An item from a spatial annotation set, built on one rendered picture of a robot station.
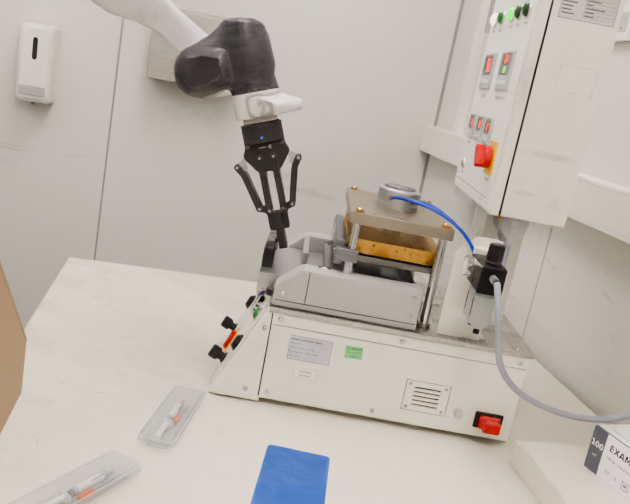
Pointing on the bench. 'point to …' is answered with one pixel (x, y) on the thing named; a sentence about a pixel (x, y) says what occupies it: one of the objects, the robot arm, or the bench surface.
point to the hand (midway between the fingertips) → (280, 229)
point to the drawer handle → (270, 249)
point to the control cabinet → (529, 129)
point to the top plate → (400, 212)
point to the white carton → (623, 459)
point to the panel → (242, 332)
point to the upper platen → (393, 248)
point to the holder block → (368, 268)
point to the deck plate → (513, 344)
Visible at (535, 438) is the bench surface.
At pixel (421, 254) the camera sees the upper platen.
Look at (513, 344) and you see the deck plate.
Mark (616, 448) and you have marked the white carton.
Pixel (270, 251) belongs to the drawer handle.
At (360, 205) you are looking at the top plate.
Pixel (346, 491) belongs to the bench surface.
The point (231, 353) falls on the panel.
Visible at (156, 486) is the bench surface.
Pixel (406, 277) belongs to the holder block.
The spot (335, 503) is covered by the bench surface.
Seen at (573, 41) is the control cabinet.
